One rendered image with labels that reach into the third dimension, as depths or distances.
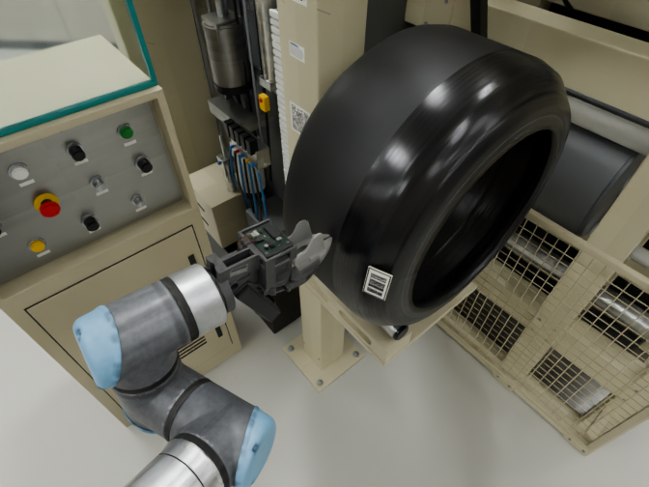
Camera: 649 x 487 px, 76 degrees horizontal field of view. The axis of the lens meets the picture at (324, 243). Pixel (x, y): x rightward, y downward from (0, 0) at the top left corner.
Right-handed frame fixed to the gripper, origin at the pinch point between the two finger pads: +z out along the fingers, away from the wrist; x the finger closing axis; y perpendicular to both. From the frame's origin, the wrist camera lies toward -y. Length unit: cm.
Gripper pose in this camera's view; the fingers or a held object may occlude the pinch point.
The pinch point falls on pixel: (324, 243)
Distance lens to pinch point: 68.4
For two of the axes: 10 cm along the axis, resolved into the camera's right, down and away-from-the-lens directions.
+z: 7.7, -4.0, 5.0
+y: 0.9, -7.1, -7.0
